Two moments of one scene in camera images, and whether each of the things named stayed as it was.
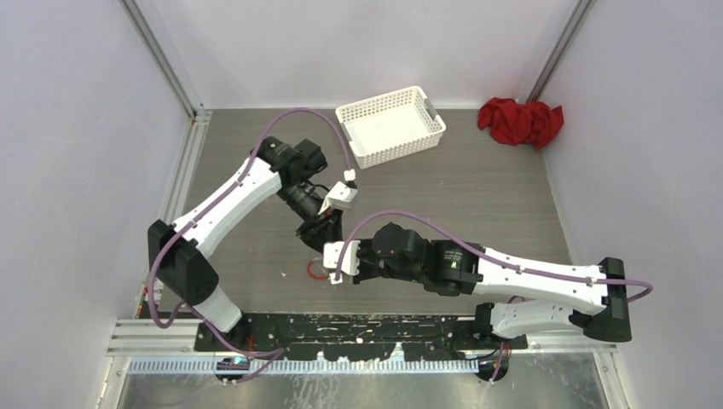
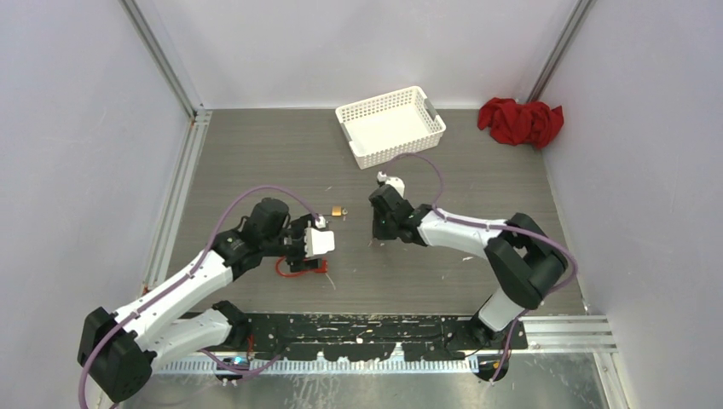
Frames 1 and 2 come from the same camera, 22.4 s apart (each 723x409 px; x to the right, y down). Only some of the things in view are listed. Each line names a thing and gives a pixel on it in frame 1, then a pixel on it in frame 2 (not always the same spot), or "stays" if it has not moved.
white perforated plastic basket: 388,126 stays
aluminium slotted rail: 212,365 stays
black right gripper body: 372,267 -> 384,228
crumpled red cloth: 513,123 stays
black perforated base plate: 357,337 stays
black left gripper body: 317,222 -> 294,248
